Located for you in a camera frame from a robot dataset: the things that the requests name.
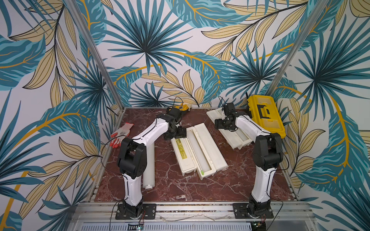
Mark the yellow black work glove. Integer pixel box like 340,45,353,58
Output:
179,104,192,113

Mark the yellow black toolbox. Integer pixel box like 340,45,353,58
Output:
247,95,286,139

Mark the red white work glove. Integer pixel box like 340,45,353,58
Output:
109,123,134,148

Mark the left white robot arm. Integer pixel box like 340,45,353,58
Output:
117,106,190,218

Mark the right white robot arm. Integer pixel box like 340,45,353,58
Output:
215,103,283,218

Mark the white wrap dispenser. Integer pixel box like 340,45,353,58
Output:
171,138,197,176
187,123,228,180
206,108,252,150

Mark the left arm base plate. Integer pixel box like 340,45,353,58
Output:
115,203,157,220

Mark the long plastic wrap roll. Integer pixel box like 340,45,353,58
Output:
143,143,155,191

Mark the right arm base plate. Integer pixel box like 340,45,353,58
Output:
232,202,274,219

